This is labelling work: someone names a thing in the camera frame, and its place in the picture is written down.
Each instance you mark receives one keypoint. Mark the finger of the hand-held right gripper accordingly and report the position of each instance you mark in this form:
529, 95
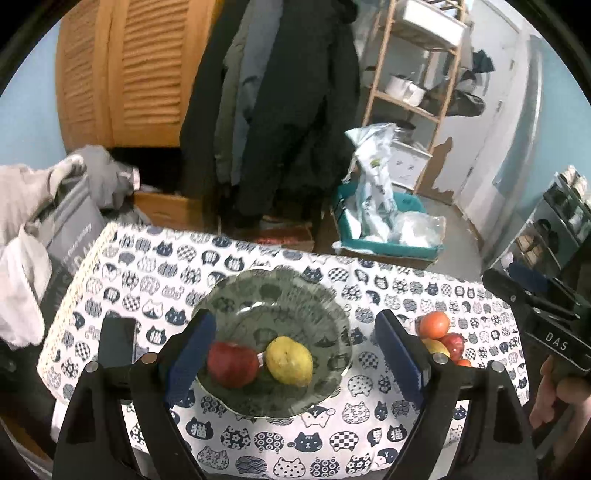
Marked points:
508, 286
565, 293

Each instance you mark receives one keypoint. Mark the dark hanging coat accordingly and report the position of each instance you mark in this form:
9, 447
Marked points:
295, 115

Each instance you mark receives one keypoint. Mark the orange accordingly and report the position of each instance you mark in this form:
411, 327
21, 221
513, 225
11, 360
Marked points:
434, 324

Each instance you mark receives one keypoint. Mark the red flat box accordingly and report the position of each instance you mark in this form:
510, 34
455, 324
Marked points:
286, 235

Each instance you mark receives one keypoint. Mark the grey-green hanging jacket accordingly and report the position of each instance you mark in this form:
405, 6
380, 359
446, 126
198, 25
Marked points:
233, 101

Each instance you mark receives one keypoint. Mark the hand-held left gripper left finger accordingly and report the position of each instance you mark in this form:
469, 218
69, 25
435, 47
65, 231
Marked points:
191, 355

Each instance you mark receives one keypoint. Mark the wooden shelf rack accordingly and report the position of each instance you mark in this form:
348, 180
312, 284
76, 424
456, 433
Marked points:
415, 99

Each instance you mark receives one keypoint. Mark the small red-orange tangerine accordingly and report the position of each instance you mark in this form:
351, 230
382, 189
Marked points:
463, 362

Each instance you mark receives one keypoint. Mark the cat print tablecloth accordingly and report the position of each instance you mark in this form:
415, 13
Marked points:
138, 286

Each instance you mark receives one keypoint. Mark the white storage bin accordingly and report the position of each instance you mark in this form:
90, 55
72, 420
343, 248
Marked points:
431, 18

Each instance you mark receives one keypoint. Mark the white cloth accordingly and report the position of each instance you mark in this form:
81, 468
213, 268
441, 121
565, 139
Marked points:
21, 258

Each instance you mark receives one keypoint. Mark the dark hanging clothing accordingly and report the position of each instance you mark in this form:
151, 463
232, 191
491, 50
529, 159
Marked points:
468, 97

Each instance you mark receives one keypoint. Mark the clear plastic bag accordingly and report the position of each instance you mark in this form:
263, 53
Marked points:
418, 228

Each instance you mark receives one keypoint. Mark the small yellow lemon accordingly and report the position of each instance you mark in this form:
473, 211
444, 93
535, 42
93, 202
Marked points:
434, 347

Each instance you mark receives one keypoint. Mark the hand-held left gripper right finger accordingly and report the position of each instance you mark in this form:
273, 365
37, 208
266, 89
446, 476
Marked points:
399, 355

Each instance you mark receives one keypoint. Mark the grey printed bag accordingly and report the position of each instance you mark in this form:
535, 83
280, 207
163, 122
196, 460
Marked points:
74, 235

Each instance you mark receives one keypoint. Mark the person's right hand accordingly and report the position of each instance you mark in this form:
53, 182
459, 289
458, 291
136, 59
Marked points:
549, 401

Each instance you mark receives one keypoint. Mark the grey garment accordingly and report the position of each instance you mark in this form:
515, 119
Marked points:
104, 173

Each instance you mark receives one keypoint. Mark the shoe rack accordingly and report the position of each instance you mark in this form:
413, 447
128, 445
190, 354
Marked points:
549, 221

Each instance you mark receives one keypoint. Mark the wooden louvered door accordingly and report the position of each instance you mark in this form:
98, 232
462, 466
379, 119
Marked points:
152, 69
83, 74

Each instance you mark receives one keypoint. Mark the white drawer cabinet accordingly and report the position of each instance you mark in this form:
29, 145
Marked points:
408, 161

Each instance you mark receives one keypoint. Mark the white printed rice bag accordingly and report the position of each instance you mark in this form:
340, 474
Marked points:
376, 184

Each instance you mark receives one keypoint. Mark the small red apple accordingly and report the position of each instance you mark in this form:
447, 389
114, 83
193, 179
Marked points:
455, 345

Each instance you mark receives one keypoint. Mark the white pot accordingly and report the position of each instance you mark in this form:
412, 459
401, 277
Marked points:
404, 87

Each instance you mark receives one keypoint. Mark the teal plastic box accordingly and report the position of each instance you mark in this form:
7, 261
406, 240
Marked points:
351, 221

